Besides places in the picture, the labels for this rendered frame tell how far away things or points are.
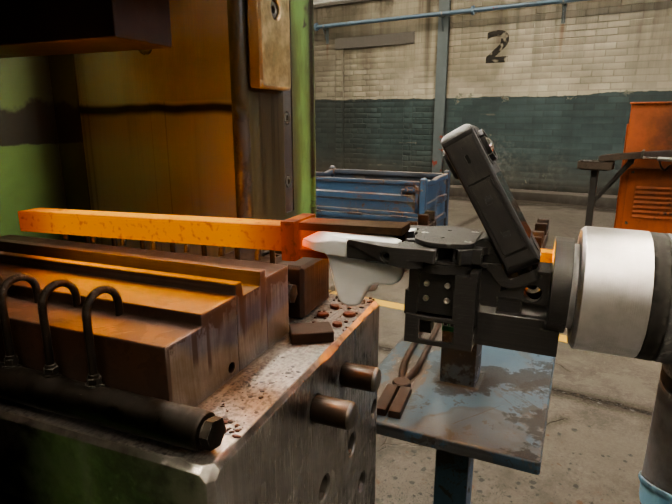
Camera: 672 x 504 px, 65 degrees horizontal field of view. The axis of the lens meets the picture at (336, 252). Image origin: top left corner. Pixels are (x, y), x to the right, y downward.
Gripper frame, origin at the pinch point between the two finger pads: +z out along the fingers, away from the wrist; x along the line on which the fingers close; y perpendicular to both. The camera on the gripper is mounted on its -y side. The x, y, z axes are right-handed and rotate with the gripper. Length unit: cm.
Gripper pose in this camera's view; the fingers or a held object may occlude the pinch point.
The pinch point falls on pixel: (321, 232)
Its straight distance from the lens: 45.8
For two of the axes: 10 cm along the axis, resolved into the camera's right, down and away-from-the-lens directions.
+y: -0.2, 9.7, 2.4
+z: -9.3, -1.1, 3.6
